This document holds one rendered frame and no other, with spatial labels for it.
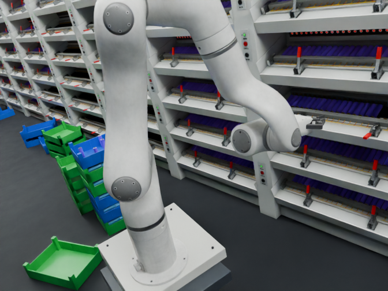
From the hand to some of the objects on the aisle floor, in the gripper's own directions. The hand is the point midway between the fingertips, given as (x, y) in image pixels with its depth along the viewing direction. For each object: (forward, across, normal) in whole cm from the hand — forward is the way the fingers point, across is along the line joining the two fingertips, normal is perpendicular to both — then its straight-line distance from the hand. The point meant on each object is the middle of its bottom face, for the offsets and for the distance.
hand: (308, 118), depth 108 cm
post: (+40, +105, +57) cm, 126 cm away
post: (+40, +35, +57) cm, 78 cm away
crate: (-49, +92, +76) cm, 129 cm away
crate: (-9, +100, +68) cm, 121 cm away
